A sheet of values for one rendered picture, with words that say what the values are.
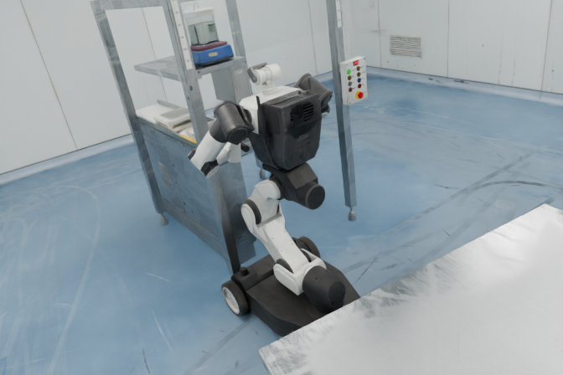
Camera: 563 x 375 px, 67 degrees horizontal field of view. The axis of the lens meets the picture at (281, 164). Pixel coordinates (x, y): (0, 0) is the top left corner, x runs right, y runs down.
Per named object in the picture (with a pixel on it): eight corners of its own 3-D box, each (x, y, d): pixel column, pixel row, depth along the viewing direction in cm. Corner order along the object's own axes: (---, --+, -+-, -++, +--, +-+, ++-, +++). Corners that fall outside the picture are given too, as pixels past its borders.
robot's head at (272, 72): (282, 84, 179) (280, 64, 176) (263, 91, 174) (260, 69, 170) (273, 83, 184) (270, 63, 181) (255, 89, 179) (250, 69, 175)
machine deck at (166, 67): (246, 64, 221) (245, 56, 219) (181, 84, 201) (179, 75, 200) (193, 57, 267) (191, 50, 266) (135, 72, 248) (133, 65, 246)
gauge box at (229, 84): (253, 99, 229) (246, 62, 220) (236, 105, 223) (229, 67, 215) (231, 94, 245) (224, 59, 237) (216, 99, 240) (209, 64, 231)
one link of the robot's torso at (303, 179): (328, 202, 186) (324, 166, 179) (307, 215, 180) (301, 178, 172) (288, 185, 207) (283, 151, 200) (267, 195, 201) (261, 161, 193)
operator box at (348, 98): (368, 98, 267) (365, 56, 256) (348, 105, 258) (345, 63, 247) (360, 96, 271) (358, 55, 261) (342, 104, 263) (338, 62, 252)
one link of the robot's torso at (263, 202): (276, 216, 235) (312, 186, 196) (250, 229, 226) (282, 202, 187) (261, 192, 237) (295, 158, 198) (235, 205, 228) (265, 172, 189)
